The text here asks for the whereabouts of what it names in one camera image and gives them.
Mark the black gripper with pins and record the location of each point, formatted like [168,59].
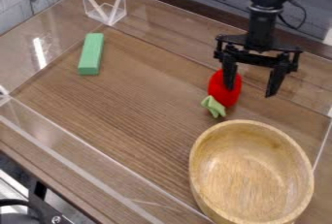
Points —
[233,51]

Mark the red plush strawberry toy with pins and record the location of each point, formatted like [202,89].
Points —
[221,98]

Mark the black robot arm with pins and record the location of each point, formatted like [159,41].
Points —
[263,11]

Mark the wooden bowl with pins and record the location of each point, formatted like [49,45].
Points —
[249,174]

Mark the clear acrylic tray barrier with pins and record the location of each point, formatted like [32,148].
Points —
[105,137]

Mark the green rectangular block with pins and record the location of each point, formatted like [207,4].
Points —
[88,65]

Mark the clear acrylic corner stand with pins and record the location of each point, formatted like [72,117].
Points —
[105,13]

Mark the black table leg bracket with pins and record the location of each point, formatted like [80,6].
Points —
[48,214]

